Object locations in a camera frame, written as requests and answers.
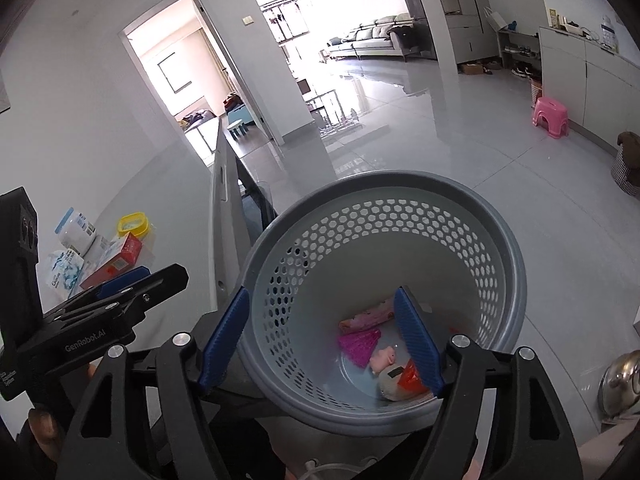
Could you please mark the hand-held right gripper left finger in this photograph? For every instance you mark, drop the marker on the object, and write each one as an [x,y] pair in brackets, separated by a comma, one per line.
[225,340]

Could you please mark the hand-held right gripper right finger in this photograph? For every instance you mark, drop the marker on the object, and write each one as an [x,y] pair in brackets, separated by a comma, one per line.
[415,340]

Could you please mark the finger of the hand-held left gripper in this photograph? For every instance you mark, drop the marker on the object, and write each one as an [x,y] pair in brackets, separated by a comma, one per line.
[125,280]
[165,280]

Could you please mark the red toothpaste box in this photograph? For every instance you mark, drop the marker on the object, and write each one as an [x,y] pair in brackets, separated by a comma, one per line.
[125,252]

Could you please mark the small pink pig toy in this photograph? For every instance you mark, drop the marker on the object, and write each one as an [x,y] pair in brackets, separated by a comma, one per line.
[382,359]

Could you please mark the red plastic bag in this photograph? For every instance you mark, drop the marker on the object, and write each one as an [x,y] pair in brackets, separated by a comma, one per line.
[412,382]

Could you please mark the pink snack packet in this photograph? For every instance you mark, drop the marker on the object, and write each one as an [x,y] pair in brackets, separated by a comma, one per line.
[370,316]

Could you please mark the beige plush toy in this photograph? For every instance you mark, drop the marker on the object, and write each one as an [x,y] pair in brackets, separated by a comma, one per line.
[390,385]

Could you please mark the grey perforated plastic basket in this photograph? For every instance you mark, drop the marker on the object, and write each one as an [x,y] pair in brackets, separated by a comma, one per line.
[320,340]

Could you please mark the person's left hand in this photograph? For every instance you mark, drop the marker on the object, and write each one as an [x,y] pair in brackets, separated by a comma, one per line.
[42,430]

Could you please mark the yellow plastic container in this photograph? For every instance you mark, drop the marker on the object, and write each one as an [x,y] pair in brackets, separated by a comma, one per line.
[135,222]

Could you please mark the blue white tissue pack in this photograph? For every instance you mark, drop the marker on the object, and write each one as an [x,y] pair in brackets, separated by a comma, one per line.
[65,270]

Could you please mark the white jar with blue lid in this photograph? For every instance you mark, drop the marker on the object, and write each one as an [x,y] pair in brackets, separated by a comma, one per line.
[75,230]

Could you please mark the pink plastic stool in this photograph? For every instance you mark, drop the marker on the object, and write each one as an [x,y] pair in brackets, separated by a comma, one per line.
[550,115]

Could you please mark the woven basket with brown item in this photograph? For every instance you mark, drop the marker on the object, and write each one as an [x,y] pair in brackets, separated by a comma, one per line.
[627,160]

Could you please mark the cardboard box with shoes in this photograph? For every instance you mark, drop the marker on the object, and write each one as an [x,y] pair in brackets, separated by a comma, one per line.
[480,67]

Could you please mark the open shoe rack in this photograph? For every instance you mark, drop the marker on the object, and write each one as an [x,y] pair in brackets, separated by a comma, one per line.
[520,55]

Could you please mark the grey sofa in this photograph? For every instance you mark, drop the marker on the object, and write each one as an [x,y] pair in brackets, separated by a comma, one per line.
[375,37]

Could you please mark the white low cabinet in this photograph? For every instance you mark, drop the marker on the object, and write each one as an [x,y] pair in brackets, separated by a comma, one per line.
[585,85]

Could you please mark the white paper bag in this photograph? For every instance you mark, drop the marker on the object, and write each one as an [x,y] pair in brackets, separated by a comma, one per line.
[495,20]

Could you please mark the tall dark cabinet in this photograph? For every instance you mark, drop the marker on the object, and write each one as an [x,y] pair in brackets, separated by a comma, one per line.
[415,5]

